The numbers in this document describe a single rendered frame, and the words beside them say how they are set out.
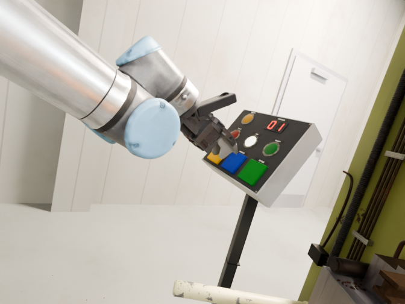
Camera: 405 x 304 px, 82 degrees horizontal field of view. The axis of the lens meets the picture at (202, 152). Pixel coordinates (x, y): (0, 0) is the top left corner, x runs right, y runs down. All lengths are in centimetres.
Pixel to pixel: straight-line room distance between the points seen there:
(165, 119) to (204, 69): 225
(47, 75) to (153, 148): 15
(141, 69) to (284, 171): 48
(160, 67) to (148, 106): 18
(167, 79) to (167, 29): 195
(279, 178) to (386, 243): 29
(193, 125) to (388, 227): 53
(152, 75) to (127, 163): 199
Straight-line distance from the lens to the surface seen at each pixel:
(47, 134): 232
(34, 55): 30
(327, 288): 57
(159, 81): 49
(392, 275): 42
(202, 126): 57
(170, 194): 273
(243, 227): 94
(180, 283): 80
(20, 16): 30
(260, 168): 72
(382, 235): 75
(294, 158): 74
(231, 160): 81
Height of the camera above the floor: 115
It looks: 10 degrees down
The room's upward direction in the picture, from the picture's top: 15 degrees clockwise
